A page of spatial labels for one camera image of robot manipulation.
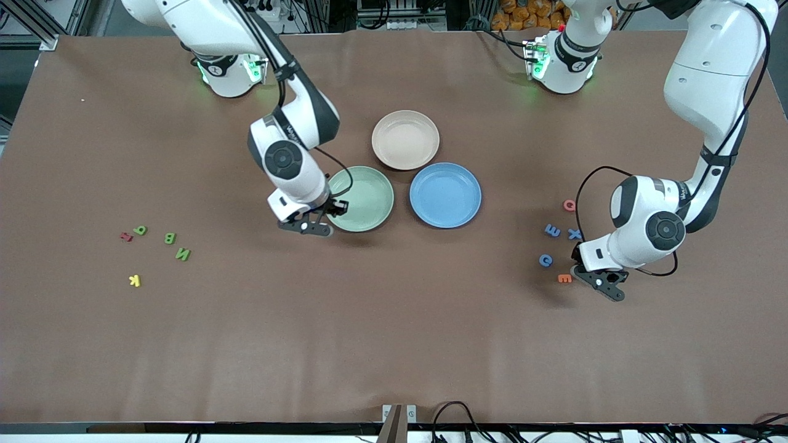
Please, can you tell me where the small metal clamp bracket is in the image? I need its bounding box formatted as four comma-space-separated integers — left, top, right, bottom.
382, 404, 417, 424

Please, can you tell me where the black looped cable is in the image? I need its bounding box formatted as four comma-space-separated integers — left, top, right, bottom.
431, 401, 493, 443

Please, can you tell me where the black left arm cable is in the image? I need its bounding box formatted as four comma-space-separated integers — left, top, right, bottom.
576, 0, 771, 276

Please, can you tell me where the brown upright post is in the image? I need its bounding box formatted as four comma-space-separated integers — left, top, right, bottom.
377, 404, 404, 443

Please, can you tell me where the brown table cover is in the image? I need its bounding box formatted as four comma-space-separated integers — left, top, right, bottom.
0, 28, 788, 425

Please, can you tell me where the green round plate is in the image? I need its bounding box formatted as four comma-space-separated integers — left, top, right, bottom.
325, 166, 395, 233

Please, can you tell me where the black table edge strip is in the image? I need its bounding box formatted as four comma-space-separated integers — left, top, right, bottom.
0, 422, 788, 435

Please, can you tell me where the orange bags pile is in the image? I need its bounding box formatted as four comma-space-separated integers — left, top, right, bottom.
491, 0, 570, 31

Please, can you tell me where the beige round plate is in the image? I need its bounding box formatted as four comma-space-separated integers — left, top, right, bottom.
371, 110, 441, 171

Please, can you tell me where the aluminium frame rail with bracket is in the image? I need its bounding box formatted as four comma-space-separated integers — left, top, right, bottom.
0, 0, 84, 51

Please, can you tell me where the blue round plate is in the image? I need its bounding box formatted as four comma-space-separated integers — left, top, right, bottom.
409, 162, 482, 229

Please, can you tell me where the long white socket strip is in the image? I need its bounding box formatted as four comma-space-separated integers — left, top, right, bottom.
388, 18, 447, 30

